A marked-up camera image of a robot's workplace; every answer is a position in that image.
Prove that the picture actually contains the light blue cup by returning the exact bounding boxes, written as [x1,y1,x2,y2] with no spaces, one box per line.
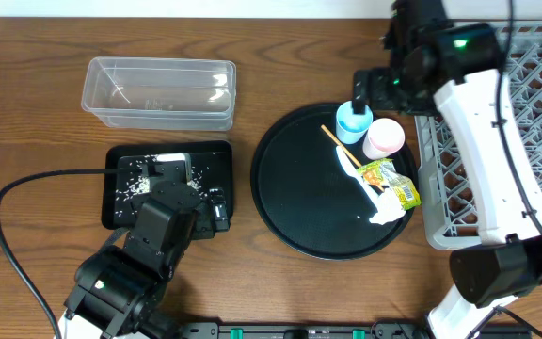
[336,101,374,144]

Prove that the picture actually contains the rice grains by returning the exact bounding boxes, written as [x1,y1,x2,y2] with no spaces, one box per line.
[113,153,191,218]

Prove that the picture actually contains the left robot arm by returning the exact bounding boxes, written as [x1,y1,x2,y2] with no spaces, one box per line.
[60,181,230,338]

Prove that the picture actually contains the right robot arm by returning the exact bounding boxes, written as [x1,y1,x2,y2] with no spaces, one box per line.
[353,18,542,338]

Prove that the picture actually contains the grey dishwasher rack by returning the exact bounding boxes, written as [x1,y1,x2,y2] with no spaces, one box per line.
[415,21,542,250]

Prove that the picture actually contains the black rectangular tray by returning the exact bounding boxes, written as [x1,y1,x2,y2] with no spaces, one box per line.
[101,140,234,230]

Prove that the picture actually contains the pink cup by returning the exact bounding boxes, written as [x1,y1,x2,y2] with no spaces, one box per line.
[362,118,406,160]

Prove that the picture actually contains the wooden chopstick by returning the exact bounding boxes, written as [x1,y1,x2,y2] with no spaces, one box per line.
[321,124,384,192]

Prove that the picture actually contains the white plastic spoon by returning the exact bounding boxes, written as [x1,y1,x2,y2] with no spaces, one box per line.
[336,146,378,206]

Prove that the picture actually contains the yellow snack wrapper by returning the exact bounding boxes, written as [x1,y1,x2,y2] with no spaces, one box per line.
[357,158,422,211]

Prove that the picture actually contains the round black serving tray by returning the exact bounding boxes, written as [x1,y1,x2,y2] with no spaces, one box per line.
[250,104,414,261]

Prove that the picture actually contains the crumpled white napkin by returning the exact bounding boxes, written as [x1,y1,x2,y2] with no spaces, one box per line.
[369,188,406,225]

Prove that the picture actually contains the clear plastic bin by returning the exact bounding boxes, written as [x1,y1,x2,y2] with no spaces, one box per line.
[81,56,237,131]

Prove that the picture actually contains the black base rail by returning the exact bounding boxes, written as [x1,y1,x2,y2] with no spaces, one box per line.
[176,321,431,339]

